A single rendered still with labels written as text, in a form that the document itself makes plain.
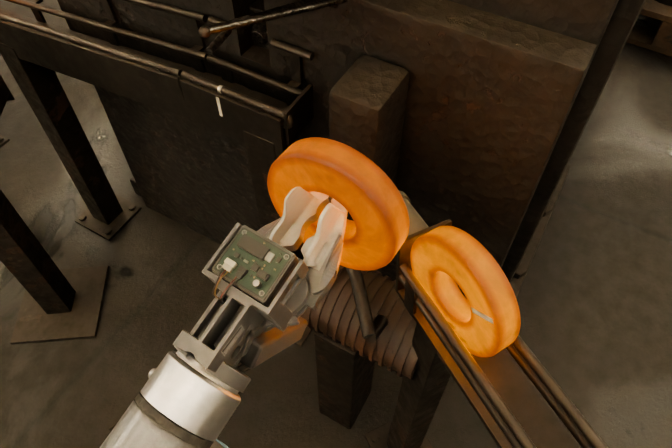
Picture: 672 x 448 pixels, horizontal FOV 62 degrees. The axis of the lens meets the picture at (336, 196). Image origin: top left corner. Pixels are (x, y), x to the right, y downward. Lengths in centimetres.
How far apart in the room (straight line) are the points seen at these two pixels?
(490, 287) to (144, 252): 116
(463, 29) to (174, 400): 52
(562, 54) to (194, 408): 55
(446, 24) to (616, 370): 102
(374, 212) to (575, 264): 116
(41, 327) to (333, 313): 90
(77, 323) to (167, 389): 108
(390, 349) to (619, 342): 82
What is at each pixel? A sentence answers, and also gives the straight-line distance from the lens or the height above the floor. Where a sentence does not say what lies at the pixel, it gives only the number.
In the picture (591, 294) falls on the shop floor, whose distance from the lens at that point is 160.
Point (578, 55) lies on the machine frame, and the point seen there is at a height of 87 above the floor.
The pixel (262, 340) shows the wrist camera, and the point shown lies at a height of 81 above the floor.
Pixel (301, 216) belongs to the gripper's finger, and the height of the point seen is 84.
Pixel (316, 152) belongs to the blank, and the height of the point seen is 90.
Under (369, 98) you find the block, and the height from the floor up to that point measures 80.
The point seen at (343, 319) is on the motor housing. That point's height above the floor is 51.
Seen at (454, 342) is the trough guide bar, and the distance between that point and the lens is 67.
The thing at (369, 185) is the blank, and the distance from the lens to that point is 51.
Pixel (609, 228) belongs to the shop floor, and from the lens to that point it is 175.
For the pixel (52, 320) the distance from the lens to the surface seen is 158.
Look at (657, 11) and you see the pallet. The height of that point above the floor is 14.
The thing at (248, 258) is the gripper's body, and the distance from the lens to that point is 48.
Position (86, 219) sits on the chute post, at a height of 1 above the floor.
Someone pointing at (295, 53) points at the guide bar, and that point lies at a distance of 87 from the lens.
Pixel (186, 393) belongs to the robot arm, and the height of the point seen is 84.
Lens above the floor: 128
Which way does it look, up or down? 51 degrees down
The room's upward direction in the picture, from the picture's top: straight up
